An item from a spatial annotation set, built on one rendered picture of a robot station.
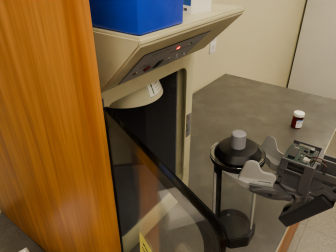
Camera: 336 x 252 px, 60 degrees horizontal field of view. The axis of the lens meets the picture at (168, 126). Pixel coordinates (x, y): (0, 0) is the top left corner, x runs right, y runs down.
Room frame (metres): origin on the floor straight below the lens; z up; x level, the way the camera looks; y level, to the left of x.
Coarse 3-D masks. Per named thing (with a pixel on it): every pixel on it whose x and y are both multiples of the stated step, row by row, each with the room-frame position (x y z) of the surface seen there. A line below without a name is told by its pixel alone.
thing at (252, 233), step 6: (210, 156) 0.47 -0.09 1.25; (264, 162) 0.44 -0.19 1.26; (222, 168) 0.43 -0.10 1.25; (228, 168) 0.42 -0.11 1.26; (252, 228) 0.44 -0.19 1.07; (252, 234) 0.44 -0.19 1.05; (228, 240) 0.42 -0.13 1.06; (234, 240) 0.42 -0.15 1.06; (240, 240) 0.42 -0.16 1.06; (246, 240) 0.42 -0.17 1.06; (228, 246) 0.42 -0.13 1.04; (234, 246) 0.42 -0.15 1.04; (240, 246) 0.42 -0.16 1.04
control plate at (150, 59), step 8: (208, 32) 0.56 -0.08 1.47; (184, 40) 0.49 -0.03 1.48; (192, 40) 0.53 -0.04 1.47; (168, 48) 0.46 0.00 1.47; (184, 48) 0.54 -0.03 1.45; (144, 56) 0.41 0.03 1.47; (152, 56) 0.44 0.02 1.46; (160, 56) 0.47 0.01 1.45; (168, 56) 0.51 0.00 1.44; (136, 64) 0.42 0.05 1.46; (144, 64) 0.45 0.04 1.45; (152, 64) 0.48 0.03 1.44; (160, 64) 0.52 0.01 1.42; (128, 72) 0.43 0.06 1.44; (144, 72) 0.49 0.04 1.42
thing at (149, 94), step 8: (144, 88) 0.58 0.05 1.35; (152, 88) 0.60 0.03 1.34; (160, 88) 0.63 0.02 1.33; (128, 96) 0.56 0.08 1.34; (136, 96) 0.57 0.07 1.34; (144, 96) 0.58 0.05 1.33; (152, 96) 0.59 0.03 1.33; (112, 104) 0.56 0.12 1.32; (120, 104) 0.55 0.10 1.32; (128, 104) 0.56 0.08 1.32; (136, 104) 0.56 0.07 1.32; (144, 104) 0.57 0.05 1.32
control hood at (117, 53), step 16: (192, 16) 0.51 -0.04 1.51; (208, 16) 0.51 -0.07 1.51; (224, 16) 0.55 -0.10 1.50; (96, 32) 0.42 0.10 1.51; (112, 32) 0.40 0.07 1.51; (160, 32) 0.41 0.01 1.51; (176, 32) 0.43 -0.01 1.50; (192, 32) 0.48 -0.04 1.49; (96, 48) 0.42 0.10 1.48; (112, 48) 0.40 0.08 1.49; (128, 48) 0.38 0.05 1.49; (144, 48) 0.39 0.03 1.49; (160, 48) 0.44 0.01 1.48; (192, 48) 0.59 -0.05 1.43; (112, 64) 0.40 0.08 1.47; (128, 64) 0.40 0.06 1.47; (112, 80) 0.41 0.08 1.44; (128, 80) 0.47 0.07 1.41
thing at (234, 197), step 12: (216, 144) 0.50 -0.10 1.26; (216, 156) 0.46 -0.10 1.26; (264, 156) 0.45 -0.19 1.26; (240, 168) 0.42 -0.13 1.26; (228, 180) 0.43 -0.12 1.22; (228, 192) 0.43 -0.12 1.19; (240, 192) 0.42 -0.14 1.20; (252, 192) 0.43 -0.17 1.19; (228, 204) 0.43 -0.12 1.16; (240, 204) 0.42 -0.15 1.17; (252, 204) 0.43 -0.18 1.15; (228, 216) 0.43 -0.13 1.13; (240, 216) 0.42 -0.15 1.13; (252, 216) 0.44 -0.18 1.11; (228, 228) 0.42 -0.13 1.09; (240, 228) 0.42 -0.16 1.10
